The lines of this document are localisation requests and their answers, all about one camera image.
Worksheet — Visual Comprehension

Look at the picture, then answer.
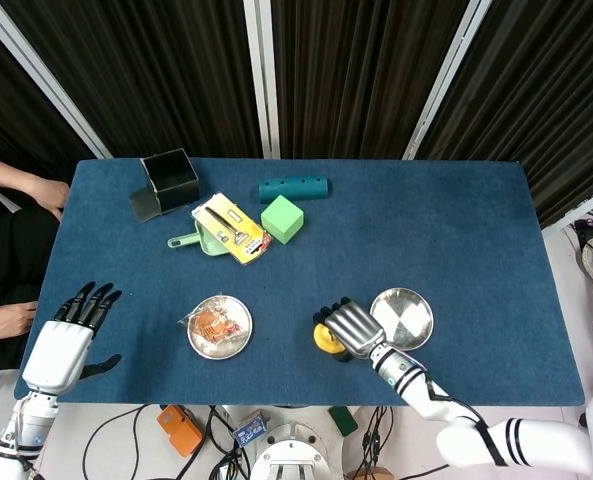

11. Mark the person's right hand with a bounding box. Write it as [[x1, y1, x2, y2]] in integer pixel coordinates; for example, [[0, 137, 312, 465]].
[[0, 301, 39, 346]]

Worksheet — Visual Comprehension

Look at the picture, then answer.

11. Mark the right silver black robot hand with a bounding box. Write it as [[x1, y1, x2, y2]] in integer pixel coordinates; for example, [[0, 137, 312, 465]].
[[313, 297, 388, 363]]

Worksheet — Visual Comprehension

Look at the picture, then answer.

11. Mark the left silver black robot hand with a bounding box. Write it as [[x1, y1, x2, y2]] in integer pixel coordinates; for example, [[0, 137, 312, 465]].
[[20, 281, 124, 394]]

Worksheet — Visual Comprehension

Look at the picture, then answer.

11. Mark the person's left hand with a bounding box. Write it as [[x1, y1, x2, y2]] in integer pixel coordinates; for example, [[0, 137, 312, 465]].
[[25, 177, 71, 221]]

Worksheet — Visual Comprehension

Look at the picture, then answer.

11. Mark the yellow toy pear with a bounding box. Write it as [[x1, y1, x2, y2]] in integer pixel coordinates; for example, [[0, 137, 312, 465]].
[[313, 322, 345, 356]]

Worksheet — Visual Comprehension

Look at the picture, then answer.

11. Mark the snack packet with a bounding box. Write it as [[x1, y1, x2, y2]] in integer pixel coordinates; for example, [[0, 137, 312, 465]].
[[177, 304, 243, 347]]

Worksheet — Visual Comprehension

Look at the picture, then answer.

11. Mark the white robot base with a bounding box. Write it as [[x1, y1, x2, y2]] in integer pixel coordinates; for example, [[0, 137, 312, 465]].
[[249, 405, 348, 480]]

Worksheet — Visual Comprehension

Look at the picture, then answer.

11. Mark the person's left forearm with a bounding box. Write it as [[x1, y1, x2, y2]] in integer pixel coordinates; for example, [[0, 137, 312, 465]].
[[0, 152, 42, 194]]

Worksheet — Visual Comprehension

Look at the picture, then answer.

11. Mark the round metal plate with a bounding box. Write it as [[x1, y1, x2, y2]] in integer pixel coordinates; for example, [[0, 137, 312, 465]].
[[369, 287, 435, 351], [187, 294, 254, 360]]

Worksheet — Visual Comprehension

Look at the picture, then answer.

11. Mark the person's black clothed body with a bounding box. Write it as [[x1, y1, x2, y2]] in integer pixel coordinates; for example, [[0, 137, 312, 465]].
[[0, 183, 61, 375]]

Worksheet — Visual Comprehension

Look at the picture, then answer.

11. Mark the blue table cloth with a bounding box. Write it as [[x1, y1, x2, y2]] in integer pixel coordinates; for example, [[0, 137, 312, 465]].
[[36, 157, 585, 409]]

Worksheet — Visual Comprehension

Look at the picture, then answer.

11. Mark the dark green small block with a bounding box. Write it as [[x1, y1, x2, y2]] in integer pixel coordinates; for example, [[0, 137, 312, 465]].
[[327, 405, 360, 440]]

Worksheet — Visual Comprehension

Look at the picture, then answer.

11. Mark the black pleated curtain panel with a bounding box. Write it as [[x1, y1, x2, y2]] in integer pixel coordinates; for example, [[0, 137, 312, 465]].
[[0, 14, 98, 171], [270, 0, 470, 160], [0, 0, 266, 160], [415, 0, 593, 229]]

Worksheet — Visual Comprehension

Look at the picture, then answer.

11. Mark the black open cardboard box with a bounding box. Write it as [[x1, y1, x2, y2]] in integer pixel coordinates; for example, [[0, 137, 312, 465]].
[[128, 147, 201, 224]]

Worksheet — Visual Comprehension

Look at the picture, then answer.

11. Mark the green foam cube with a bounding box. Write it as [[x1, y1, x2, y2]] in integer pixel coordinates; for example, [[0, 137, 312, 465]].
[[260, 194, 306, 246]]

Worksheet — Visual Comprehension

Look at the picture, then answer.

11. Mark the orange device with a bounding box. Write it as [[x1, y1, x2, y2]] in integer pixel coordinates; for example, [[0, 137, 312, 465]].
[[156, 404, 205, 457]]

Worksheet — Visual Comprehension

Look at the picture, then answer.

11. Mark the blue white small box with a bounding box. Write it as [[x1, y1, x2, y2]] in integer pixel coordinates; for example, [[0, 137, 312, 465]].
[[232, 409, 270, 448]]

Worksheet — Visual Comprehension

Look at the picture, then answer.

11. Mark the teal cylinder with holes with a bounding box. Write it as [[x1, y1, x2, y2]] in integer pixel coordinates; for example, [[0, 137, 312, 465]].
[[258, 173, 332, 204]]

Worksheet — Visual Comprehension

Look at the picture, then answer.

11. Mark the yellow carded razor package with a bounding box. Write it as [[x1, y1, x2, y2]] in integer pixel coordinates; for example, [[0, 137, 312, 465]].
[[191, 191, 274, 267]]

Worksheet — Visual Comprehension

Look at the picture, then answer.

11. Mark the small green dustpan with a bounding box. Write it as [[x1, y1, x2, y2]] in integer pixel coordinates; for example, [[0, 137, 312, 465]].
[[167, 223, 233, 259]]

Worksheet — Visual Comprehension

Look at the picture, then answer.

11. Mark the black floor cable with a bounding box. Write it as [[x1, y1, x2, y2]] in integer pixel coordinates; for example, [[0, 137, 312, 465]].
[[81, 404, 151, 480]]

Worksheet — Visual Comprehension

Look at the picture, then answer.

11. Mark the black cable bundle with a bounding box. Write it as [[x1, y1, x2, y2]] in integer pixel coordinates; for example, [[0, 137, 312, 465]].
[[348, 405, 396, 480], [175, 405, 253, 480]]

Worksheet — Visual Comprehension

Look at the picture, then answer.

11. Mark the white frame post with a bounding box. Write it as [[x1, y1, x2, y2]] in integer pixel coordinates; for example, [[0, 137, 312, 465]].
[[0, 0, 114, 160], [242, 0, 281, 160], [401, 0, 495, 161]]

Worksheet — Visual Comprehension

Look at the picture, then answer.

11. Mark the white frame bar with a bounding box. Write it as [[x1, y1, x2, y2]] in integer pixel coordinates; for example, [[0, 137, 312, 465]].
[[540, 182, 593, 237]]

